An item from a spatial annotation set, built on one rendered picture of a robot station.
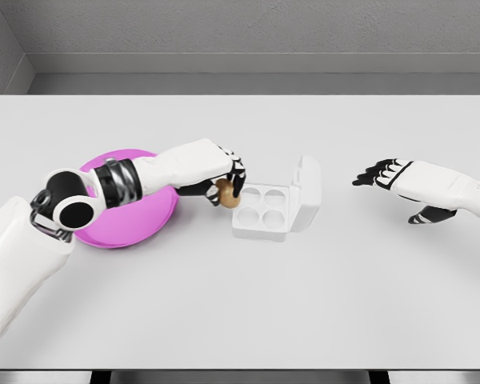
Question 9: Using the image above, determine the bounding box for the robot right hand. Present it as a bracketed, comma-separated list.
[351, 158, 462, 225]

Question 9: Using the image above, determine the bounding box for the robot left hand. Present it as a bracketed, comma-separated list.
[173, 138, 248, 208]

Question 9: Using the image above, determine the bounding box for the brown egg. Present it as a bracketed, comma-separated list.
[215, 178, 241, 210]

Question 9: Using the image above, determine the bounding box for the white egg box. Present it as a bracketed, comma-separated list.
[230, 154, 322, 243]

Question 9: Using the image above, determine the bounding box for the pink round plate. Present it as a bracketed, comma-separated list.
[74, 147, 177, 250]

